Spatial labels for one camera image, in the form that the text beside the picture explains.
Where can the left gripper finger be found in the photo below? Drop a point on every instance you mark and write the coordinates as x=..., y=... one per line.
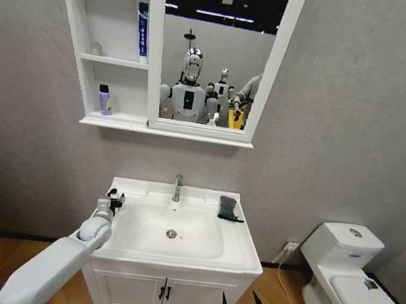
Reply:
x=109, y=193
x=122, y=198

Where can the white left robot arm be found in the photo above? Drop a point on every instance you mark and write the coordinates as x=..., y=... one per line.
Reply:
x=48, y=270

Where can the white ceramic washbasin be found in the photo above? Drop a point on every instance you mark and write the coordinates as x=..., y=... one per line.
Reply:
x=177, y=230

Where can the white vanity cabinet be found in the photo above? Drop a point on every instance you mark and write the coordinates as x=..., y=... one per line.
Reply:
x=163, y=290

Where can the purple shampoo bottle black cap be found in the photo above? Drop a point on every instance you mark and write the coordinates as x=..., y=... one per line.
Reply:
x=106, y=100

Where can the dark grey towel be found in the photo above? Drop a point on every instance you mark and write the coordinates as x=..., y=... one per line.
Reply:
x=228, y=208

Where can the blue white facial cleanser tube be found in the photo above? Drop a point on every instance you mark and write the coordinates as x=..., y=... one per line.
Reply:
x=143, y=33

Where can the cabinet mirror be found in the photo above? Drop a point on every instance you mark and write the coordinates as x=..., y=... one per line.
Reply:
x=213, y=47

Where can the chrome faucet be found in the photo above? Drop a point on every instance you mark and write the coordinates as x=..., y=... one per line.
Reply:
x=178, y=187

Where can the chrome basin drain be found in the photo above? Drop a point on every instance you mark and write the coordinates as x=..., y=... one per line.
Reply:
x=171, y=234

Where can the small sticker on toilet lid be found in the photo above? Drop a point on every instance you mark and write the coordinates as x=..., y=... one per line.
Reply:
x=370, y=284

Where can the chrome toilet flush button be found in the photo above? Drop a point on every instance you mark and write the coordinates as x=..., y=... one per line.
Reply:
x=356, y=231

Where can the small clear glass cup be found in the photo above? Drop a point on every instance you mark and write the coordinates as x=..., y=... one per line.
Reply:
x=96, y=48

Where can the person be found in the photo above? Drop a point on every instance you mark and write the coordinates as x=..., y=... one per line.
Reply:
x=245, y=98

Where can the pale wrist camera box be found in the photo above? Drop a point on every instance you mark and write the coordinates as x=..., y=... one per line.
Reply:
x=114, y=194

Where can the white wall socket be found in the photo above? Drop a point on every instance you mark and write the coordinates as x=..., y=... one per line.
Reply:
x=291, y=247

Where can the white wall cabinet with shelves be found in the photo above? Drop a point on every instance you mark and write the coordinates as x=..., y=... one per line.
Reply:
x=105, y=36

